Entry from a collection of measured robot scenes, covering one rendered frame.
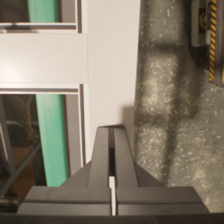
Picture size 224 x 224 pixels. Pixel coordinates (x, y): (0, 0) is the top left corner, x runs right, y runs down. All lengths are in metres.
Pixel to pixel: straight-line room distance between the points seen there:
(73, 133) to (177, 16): 1.06
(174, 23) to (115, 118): 1.06
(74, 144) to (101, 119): 0.12
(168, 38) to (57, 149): 1.02
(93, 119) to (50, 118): 0.10
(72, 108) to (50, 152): 0.08
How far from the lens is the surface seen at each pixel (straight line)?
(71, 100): 0.24
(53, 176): 0.29
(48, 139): 0.25
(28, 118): 0.98
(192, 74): 1.22
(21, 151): 1.04
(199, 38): 1.09
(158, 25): 1.15
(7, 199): 1.27
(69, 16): 0.24
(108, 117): 0.15
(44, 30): 0.21
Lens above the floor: 1.08
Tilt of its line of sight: 73 degrees down
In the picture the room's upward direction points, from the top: 176 degrees clockwise
